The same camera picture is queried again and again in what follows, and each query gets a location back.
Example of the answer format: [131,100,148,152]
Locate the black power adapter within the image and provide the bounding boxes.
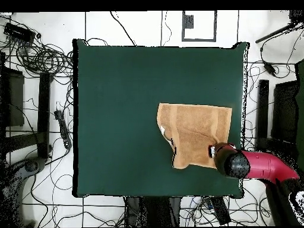
[262,61,277,77]

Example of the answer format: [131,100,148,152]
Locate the black tripod leg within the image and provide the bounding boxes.
[255,10,304,44]

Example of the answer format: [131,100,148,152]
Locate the black power strip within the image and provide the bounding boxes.
[53,109,72,150]
[208,196,232,226]

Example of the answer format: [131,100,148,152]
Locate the tan terry towel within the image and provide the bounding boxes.
[156,102,233,170]

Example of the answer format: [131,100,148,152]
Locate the black flat panel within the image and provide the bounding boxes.
[0,67,25,128]
[271,80,299,153]

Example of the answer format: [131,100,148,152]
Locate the black cable tangle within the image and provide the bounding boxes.
[14,40,74,79]

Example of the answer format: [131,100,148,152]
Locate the black stand base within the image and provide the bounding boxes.
[22,156,47,174]

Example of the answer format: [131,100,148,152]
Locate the black electronics box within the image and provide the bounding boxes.
[3,22,36,43]

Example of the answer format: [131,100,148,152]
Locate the thin black cable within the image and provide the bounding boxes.
[162,10,172,47]

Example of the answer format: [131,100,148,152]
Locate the thick black cable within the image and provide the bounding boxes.
[109,11,137,46]

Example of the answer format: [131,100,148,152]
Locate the long black bar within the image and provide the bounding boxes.
[255,79,270,153]
[37,72,52,159]

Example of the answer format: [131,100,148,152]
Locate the dark green table cloth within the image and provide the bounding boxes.
[72,38,250,199]

